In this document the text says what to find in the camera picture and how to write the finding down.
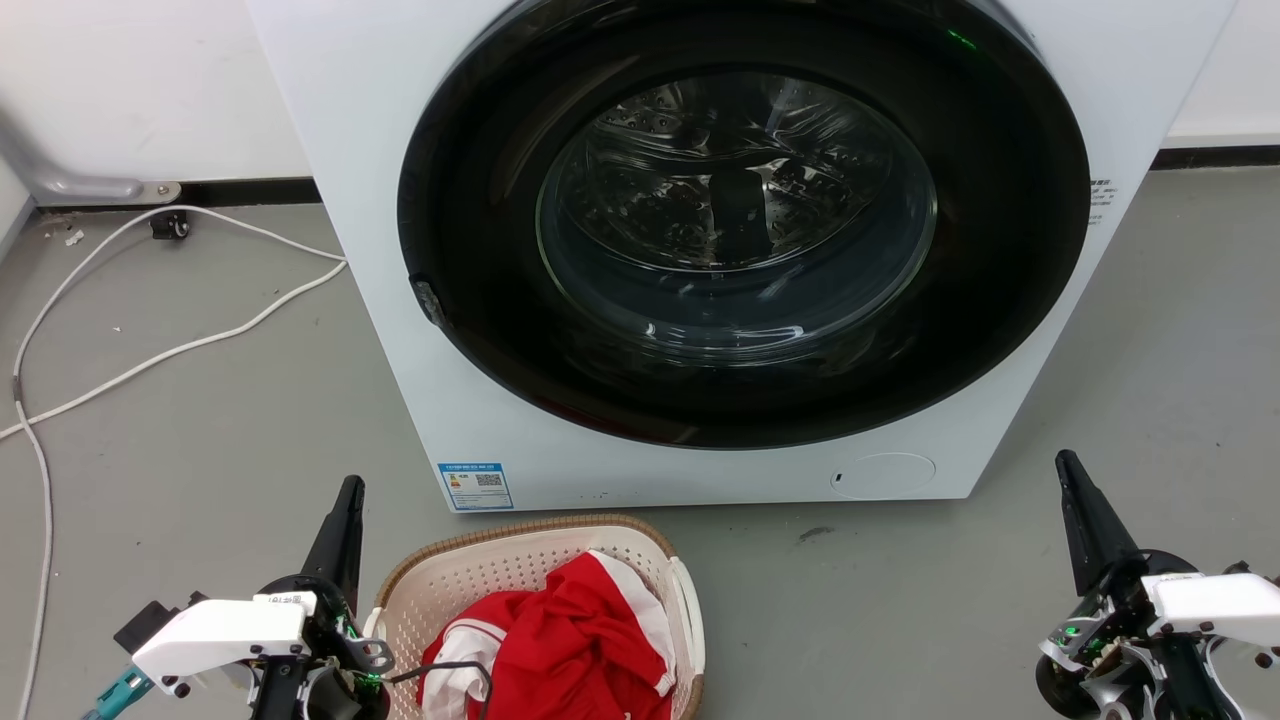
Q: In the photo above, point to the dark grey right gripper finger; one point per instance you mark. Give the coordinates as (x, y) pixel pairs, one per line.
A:
(1092, 520)

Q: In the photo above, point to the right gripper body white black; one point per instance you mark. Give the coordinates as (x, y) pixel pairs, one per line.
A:
(1190, 610)

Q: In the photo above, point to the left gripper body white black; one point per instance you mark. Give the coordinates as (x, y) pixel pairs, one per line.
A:
(220, 632)

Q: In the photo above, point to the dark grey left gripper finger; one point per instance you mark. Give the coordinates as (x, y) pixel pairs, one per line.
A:
(340, 540)

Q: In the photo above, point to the beige plastic laundry basket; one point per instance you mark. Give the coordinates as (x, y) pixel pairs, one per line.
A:
(470, 575)

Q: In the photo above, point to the blue energy label sticker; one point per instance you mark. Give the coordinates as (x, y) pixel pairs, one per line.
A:
(476, 486)

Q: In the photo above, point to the white front-load washing machine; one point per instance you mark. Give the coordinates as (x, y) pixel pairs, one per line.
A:
(1000, 400)

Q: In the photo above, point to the round white filter cover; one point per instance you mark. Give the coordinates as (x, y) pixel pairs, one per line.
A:
(885, 474)

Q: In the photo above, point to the red and white garment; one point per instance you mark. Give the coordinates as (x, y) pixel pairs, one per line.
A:
(580, 650)

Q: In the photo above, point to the small printed warning label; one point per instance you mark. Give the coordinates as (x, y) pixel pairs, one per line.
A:
(1101, 201)

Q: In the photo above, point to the round black washer door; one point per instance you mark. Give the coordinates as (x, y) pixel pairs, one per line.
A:
(480, 150)

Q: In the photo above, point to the grey wall pipe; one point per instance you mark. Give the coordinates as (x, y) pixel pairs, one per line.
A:
(60, 178)

